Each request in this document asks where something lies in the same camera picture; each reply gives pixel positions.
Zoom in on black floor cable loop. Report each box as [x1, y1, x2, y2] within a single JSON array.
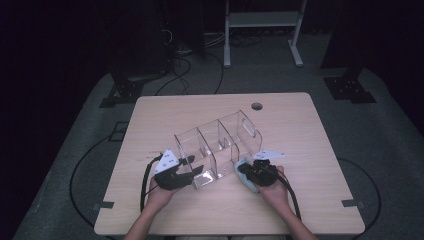
[[69, 133, 382, 240]]

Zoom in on white metal stand frame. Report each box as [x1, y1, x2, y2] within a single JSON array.
[[223, 0, 308, 69]]

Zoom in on black stand base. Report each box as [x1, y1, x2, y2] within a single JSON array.
[[321, 66, 378, 104], [98, 71, 168, 109]]

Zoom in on black tape square outline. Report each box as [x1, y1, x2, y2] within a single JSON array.
[[108, 121, 131, 143]]

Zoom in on left hand-held gripper black cable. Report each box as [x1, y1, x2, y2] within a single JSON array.
[[139, 153, 164, 213]]

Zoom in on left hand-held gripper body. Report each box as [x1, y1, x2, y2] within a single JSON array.
[[153, 149, 194, 191]]

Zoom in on right hand-held gripper black cable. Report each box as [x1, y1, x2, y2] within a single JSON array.
[[274, 169, 303, 221]]

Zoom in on clear acrylic divided organizer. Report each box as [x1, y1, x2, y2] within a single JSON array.
[[173, 109, 264, 190]]

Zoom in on light blue cleaning cloth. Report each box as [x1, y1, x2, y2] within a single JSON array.
[[233, 157, 260, 194]]

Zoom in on hand-held gripper black cable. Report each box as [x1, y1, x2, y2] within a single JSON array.
[[274, 169, 303, 221], [139, 153, 164, 213]]

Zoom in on person's right hand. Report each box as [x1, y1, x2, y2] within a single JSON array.
[[256, 165, 291, 212]]

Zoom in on grey tape strip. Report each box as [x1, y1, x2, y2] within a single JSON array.
[[92, 200, 115, 211], [341, 198, 365, 208]]

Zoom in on person's left hand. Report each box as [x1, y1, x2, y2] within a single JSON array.
[[146, 177, 183, 212]]

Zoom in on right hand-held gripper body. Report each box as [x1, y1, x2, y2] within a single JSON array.
[[249, 149, 286, 187]]

